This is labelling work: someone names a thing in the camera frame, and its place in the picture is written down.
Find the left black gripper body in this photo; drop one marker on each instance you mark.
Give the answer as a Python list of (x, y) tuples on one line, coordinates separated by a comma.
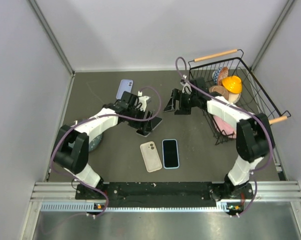
[(135, 112)]

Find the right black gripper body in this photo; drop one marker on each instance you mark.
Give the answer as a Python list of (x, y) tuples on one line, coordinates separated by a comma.
[(187, 101)]

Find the silver edged black phone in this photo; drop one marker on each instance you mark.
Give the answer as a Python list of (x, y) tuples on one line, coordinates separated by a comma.
[(155, 122)]

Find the lavender purple phone case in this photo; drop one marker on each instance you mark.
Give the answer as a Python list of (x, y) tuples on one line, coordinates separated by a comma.
[(125, 85)]

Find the cream white phone case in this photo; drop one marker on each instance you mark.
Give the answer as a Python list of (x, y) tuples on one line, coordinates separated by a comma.
[(150, 157)]

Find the light blue phone case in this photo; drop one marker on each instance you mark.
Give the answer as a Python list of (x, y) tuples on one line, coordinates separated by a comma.
[(170, 153)]

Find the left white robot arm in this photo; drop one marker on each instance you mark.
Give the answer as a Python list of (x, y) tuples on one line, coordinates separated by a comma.
[(74, 143)]

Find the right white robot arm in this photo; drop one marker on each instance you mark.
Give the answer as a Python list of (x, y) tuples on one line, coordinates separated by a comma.
[(254, 138)]

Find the brown patterned bowl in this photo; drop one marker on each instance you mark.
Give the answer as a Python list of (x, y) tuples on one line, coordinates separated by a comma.
[(221, 90)]

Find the blue patterned bowl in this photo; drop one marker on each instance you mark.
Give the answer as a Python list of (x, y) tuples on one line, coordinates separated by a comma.
[(215, 75)]

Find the white cream bowl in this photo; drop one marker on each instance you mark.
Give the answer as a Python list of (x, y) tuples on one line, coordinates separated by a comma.
[(233, 98)]

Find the red patterned shell dish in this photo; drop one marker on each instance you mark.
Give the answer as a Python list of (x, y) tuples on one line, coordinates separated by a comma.
[(223, 72)]

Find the yellow bowl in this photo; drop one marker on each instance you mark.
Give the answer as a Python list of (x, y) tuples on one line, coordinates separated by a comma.
[(233, 84)]

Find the pink plate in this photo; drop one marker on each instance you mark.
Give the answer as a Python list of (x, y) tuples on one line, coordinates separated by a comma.
[(224, 128)]

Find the teal ceramic plate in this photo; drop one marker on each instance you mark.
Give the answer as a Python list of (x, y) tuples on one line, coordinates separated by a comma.
[(95, 142)]

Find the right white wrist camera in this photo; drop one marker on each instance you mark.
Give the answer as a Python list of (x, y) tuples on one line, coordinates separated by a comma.
[(186, 88)]

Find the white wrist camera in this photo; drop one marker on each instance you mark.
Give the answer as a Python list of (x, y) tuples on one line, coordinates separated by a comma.
[(142, 101), (186, 88)]

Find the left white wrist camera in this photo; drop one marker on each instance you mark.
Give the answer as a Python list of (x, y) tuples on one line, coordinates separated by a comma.
[(142, 101)]

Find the black wire basket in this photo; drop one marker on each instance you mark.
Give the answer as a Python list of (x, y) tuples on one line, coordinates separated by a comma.
[(254, 97)]

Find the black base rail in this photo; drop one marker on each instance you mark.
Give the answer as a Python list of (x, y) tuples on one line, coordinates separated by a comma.
[(172, 194)]

